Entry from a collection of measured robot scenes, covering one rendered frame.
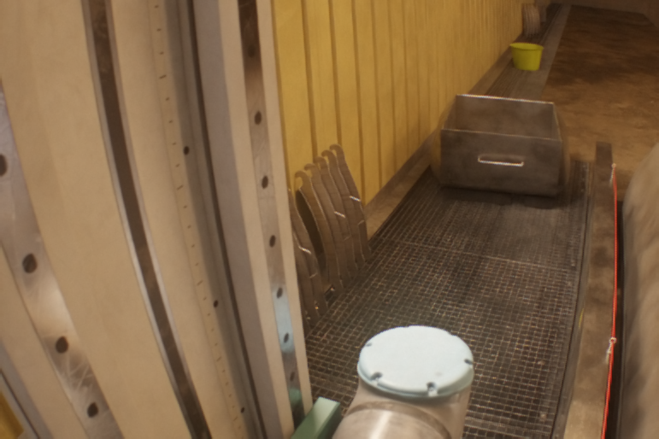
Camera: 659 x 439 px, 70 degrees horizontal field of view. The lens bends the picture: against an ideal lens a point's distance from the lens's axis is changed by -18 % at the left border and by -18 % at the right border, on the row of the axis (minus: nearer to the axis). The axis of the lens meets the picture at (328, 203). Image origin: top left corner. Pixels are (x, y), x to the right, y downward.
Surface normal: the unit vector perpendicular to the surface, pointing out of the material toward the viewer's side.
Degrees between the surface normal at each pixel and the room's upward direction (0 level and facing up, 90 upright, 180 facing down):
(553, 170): 90
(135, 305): 90
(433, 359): 5
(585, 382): 0
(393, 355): 5
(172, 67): 90
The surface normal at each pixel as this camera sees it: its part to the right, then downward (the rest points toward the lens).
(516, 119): -0.37, 0.42
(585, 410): -0.07, -0.89
